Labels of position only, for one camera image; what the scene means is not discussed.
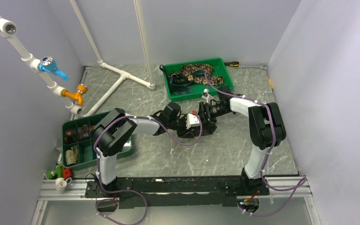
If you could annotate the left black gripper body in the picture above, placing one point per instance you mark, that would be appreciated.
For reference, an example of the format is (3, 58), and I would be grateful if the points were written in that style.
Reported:
(179, 125)

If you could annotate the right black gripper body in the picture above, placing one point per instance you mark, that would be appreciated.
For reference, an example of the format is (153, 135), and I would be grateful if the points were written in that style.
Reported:
(213, 111)

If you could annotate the dark orange patterned tie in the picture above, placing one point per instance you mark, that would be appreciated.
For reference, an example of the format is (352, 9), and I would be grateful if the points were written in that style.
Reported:
(207, 129)

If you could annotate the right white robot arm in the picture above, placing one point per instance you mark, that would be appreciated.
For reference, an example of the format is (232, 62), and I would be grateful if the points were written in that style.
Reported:
(267, 129)

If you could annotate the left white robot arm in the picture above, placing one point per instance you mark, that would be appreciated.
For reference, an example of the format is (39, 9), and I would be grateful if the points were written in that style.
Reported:
(113, 131)

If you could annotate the green tray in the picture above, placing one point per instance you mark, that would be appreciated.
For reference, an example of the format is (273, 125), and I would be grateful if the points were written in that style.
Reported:
(219, 70)

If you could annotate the dark blue tie in tray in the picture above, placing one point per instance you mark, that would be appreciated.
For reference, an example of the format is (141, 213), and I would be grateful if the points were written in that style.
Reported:
(176, 89)

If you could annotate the brown floral tie in tray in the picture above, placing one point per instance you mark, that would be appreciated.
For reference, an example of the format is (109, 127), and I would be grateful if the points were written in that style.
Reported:
(190, 74)

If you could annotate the yellow black screwdriver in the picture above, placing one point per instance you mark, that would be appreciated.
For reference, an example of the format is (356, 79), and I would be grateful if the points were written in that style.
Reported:
(234, 64)

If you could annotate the silver wrench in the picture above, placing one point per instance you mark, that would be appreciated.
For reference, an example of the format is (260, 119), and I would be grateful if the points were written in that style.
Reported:
(263, 67)

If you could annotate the orange faucet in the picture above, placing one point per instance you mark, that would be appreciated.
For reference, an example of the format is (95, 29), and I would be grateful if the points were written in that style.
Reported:
(77, 95)

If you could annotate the green compartment organizer box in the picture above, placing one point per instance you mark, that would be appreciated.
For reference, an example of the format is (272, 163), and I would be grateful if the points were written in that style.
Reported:
(87, 156)

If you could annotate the olive rolled tie in organizer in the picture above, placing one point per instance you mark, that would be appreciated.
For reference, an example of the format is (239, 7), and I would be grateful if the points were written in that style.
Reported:
(72, 155)

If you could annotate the red pipe fitting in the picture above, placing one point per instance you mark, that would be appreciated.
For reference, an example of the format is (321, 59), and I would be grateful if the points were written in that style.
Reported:
(67, 173)

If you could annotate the green pipe fitting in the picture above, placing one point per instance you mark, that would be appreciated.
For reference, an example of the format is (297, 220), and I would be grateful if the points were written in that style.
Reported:
(54, 174)

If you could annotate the white pipe fitting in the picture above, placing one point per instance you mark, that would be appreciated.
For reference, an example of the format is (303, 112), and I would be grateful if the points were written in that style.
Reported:
(60, 185)

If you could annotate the blue faucet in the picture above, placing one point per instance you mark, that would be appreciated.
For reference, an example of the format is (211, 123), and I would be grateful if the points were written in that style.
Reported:
(48, 64)

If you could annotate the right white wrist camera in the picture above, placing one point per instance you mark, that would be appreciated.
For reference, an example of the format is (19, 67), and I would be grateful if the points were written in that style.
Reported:
(207, 97)

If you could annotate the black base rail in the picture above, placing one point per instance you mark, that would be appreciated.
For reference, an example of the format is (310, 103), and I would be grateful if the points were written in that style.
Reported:
(133, 192)

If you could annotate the aluminium frame rail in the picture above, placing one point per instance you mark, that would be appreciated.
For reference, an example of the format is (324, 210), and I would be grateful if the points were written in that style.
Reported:
(87, 189)

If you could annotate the white PVC pipe frame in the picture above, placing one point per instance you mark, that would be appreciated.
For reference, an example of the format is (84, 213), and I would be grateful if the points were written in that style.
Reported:
(8, 31)

